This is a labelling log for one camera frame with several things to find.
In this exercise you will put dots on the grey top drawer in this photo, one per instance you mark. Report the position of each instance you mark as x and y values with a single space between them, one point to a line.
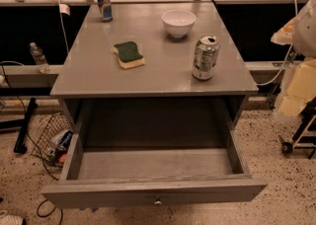
153 151

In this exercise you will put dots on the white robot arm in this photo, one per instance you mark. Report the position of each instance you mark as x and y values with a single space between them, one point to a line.
298 85

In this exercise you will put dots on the grey drawer cabinet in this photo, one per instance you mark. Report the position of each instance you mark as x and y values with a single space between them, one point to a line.
233 99

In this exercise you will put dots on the green and yellow sponge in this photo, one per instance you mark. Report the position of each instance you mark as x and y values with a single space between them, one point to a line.
128 55

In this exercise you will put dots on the green and silver soda can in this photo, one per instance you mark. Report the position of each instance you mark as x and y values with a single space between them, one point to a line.
206 52

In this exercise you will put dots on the white bowl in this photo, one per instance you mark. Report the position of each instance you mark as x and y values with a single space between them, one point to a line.
178 23

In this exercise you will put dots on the blue energy drink can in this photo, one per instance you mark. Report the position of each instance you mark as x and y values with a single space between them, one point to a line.
105 7

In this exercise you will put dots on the clear plastic water bottle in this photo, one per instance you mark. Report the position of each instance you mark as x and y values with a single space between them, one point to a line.
39 58

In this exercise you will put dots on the black bar on floor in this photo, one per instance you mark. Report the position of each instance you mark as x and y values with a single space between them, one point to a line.
20 146

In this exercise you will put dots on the wire basket with trash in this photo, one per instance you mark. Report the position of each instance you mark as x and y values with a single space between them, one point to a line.
54 141

